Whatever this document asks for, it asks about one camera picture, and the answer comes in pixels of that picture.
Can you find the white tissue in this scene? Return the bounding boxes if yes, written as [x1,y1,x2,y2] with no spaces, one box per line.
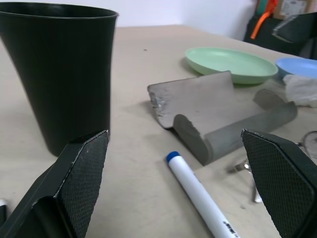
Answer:
[282,74,317,108]

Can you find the orange strap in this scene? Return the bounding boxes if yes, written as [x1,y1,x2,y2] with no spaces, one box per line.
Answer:
[250,0,277,39]

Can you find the thin metal frame glasses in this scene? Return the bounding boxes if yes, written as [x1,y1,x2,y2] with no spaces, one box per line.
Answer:
[227,130,317,203]

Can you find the black bag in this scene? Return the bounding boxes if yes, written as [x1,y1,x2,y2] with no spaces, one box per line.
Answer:
[244,14,317,60]

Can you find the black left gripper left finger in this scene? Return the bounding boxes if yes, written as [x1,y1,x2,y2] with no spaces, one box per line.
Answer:
[0,129,110,238]

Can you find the black plastic cup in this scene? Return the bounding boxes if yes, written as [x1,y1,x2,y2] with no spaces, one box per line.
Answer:
[0,3,119,157]

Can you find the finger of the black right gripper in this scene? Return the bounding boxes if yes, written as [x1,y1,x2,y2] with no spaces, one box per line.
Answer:
[271,11,317,43]

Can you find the grey glasses case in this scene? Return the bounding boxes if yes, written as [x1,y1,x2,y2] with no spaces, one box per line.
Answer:
[147,70,298,166]

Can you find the blue plastic plate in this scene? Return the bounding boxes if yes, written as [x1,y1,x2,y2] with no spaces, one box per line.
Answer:
[275,58,317,81]

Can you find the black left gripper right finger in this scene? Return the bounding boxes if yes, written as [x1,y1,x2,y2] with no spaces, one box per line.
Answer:
[241,128,317,238]

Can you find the green plastic plate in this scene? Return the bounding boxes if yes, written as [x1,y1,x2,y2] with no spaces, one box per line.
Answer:
[185,47,278,85]

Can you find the white marker blue cap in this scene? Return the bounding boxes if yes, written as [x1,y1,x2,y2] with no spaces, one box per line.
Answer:
[166,150,242,238]

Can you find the brown cardboard box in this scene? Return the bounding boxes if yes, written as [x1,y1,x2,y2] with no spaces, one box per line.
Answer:
[273,0,317,20]

